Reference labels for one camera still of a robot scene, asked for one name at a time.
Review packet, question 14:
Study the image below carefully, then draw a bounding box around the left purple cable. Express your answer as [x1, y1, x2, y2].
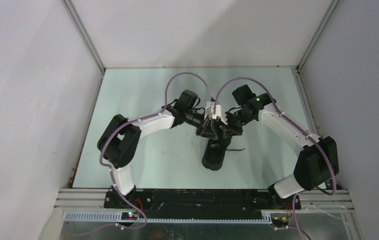
[62, 72, 214, 237]

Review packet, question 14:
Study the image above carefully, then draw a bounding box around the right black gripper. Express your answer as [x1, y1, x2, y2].
[219, 109, 255, 138]

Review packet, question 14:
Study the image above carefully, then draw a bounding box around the slotted grey cable duct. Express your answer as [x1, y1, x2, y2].
[64, 210, 272, 224]

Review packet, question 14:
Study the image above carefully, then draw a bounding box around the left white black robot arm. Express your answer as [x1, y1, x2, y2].
[97, 90, 205, 209]

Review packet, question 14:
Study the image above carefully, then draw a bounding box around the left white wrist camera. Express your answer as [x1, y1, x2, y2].
[204, 101, 215, 120]

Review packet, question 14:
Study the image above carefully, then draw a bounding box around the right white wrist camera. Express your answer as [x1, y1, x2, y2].
[211, 104, 228, 125]

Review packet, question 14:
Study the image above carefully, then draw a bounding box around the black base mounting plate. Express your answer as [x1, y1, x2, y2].
[103, 187, 301, 221]

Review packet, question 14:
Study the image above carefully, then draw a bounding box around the purple cable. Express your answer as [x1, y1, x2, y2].
[212, 77, 338, 240]
[62, 72, 214, 237]

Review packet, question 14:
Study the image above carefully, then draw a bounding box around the right circuit board with leds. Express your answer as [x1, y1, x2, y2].
[271, 217, 290, 229]

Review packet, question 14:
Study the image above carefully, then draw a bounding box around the circuit board with leds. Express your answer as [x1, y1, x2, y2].
[271, 217, 290, 229]
[120, 211, 140, 221]

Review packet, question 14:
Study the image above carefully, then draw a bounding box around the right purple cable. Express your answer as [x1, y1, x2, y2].
[212, 77, 338, 240]

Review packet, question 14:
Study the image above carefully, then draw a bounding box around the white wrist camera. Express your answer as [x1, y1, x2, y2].
[211, 104, 228, 125]
[204, 101, 215, 120]

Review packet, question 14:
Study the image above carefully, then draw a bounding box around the left circuit board with leds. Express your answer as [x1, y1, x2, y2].
[120, 211, 140, 221]

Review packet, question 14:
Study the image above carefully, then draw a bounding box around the aluminium front rail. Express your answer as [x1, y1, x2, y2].
[54, 188, 355, 213]

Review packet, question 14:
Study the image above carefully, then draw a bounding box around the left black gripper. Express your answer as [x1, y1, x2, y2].
[184, 108, 218, 141]

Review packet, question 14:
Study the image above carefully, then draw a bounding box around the black sneaker shoe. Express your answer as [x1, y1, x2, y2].
[201, 136, 232, 171]

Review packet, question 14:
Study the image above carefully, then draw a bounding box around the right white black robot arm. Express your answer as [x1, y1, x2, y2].
[226, 84, 339, 209]

